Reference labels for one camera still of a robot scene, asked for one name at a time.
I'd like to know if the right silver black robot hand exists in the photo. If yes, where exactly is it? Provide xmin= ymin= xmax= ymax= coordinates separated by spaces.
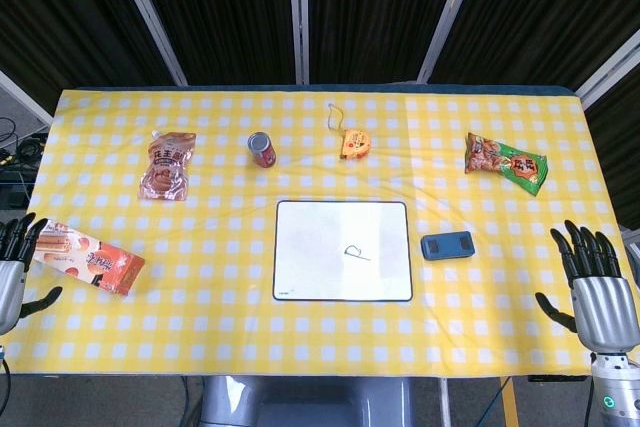
xmin=535 ymin=219 xmax=640 ymax=353

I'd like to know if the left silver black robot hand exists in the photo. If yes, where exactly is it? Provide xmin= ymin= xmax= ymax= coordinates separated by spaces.
xmin=0 ymin=212 xmax=64 ymax=336

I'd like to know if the blue eraser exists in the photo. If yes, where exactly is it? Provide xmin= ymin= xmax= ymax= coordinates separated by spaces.
xmin=419 ymin=230 xmax=475 ymax=262

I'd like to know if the white drawing board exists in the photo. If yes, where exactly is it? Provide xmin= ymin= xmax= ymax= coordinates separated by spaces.
xmin=272 ymin=200 xmax=414 ymax=303

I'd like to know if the orange biscuit box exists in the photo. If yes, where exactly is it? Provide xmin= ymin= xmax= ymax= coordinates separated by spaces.
xmin=33 ymin=218 xmax=146 ymax=297

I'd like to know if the green orange snack bag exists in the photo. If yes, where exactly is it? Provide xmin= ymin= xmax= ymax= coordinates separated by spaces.
xmin=464 ymin=131 xmax=549 ymax=197

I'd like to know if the brown spouted sauce pouch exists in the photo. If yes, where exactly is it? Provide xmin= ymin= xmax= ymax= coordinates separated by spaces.
xmin=138 ymin=129 xmax=198 ymax=202

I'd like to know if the red drink can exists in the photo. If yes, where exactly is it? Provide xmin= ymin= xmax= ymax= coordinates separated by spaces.
xmin=247 ymin=131 xmax=277 ymax=168

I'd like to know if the yellow white checkered tablecloth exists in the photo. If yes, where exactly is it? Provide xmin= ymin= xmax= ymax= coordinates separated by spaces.
xmin=0 ymin=89 xmax=636 ymax=381

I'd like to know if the grey robot torso base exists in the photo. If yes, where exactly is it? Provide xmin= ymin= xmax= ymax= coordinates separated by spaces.
xmin=199 ymin=375 xmax=416 ymax=427

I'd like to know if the black cables bundle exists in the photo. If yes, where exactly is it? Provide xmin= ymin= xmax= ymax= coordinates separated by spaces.
xmin=0 ymin=116 xmax=49 ymax=168

